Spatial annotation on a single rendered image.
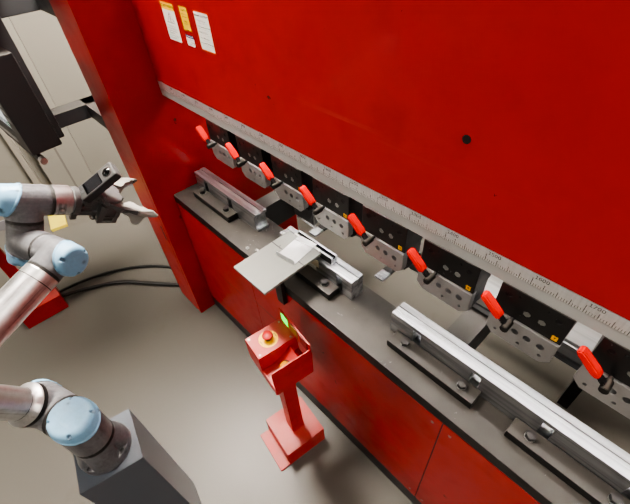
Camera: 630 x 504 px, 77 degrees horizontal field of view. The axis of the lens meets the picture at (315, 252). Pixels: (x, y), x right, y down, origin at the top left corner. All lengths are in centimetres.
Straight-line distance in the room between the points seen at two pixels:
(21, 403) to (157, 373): 127
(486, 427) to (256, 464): 120
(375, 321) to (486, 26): 95
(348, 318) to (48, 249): 89
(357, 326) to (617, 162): 91
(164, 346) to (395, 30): 218
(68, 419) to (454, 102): 119
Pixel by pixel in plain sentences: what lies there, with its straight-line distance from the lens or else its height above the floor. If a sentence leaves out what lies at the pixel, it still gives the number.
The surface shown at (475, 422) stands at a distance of 127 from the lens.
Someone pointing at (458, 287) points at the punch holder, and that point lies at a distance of 102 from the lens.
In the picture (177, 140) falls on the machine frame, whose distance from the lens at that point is 204.
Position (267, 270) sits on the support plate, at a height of 100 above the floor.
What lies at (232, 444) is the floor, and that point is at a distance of 220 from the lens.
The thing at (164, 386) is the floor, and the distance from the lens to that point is 246.
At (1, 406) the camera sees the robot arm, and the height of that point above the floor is 110.
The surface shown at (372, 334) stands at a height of 88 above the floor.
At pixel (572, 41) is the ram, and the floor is 181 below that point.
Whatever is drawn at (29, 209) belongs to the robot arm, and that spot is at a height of 148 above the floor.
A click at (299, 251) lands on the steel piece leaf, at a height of 100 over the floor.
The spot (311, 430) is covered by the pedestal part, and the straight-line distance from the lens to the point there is 203.
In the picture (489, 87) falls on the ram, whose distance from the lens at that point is 77.
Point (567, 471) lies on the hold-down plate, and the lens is 127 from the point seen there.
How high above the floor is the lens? 200
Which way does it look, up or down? 44 degrees down
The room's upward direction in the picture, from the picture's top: 5 degrees counter-clockwise
